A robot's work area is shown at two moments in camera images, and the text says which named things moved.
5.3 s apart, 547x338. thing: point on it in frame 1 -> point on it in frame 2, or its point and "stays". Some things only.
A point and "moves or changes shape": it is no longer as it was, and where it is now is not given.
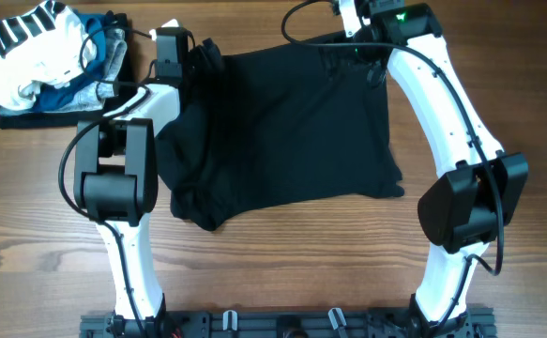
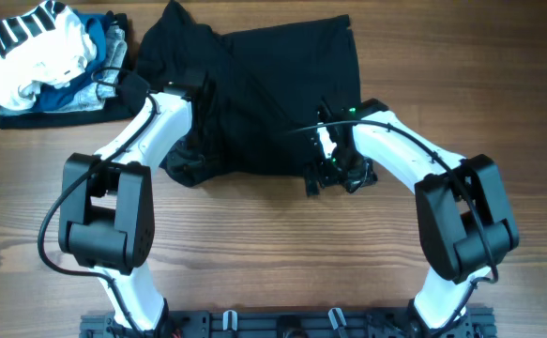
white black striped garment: (47, 46) stays
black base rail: (313, 323) stays
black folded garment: (56, 119) stays
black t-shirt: (276, 124) moves or changes shape
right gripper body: (350, 57) -> (344, 166)
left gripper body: (199, 65) -> (188, 152)
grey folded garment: (92, 98) stays
